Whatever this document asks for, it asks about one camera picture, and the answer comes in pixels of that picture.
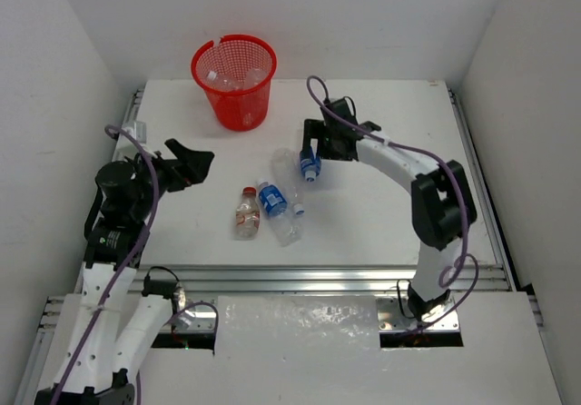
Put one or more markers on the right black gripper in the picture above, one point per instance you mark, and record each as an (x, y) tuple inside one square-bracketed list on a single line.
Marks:
[(317, 129)]

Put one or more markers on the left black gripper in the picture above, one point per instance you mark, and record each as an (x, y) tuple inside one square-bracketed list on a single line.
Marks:
[(172, 171)]

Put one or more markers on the blue-label plastic bottle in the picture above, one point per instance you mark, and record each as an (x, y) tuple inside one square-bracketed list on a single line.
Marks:
[(309, 164)]

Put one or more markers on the large clear plastic bottle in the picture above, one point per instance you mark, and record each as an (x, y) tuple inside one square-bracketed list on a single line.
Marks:
[(223, 82)]

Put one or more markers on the clear crushed bottle blue cap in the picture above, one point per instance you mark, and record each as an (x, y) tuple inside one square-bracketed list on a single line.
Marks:
[(253, 78)]

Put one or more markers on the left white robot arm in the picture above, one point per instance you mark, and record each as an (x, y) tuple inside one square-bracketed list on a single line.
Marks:
[(102, 360)]

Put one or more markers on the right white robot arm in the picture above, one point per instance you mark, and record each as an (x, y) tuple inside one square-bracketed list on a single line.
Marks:
[(442, 206)]

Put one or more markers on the red mesh plastic bin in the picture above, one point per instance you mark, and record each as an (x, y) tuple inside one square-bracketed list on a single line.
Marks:
[(236, 55)]

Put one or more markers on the clear bottle blue-white cap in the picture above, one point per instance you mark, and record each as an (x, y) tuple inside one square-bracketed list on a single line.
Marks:
[(287, 178)]

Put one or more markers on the blue-label bottle white cap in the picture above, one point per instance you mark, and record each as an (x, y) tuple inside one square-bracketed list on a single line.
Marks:
[(284, 225)]

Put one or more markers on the red-capped labelled plastic bottle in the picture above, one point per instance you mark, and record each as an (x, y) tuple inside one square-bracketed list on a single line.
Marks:
[(247, 215)]

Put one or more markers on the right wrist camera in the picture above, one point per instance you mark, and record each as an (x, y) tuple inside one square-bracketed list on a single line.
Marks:
[(344, 107)]

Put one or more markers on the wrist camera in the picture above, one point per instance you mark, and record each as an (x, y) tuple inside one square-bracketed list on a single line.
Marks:
[(344, 107), (137, 130)]

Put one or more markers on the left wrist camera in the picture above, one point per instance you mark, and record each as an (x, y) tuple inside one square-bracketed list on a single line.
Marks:
[(137, 130)]

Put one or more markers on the aluminium frame rail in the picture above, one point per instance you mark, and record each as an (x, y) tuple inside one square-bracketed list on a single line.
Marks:
[(290, 280)]

